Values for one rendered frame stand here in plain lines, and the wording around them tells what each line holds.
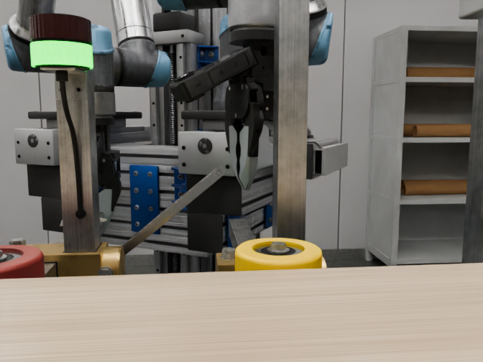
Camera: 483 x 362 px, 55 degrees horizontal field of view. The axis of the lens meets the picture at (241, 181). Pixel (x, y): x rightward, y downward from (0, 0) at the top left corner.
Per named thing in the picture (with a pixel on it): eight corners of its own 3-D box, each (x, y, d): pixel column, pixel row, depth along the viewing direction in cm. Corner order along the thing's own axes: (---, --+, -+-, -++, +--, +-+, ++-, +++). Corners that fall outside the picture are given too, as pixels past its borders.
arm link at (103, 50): (104, 31, 85) (119, 25, 78) (106, 93, 87) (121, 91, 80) (59, 28, 81) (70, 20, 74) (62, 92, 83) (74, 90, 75)
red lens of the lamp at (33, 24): (40, 46, 51) (39, 25, 50) (97, 47, 51) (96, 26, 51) (20, 36, 45) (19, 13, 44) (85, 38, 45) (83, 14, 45)
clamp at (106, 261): (15, 283, 58) (13, 243, 57) (126, 279, 59) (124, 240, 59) (-4, 300, 53) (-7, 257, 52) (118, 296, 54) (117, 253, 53)
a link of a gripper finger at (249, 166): (286, 190, 64) (287, 123, 63) (248, 193, 62) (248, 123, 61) (274, 187, 67) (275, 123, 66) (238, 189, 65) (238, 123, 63)
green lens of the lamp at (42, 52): (42, 70, 51) (41, 49, 51) (98, 70, 52) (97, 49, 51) (22, 63, 45) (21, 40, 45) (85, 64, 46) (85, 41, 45)
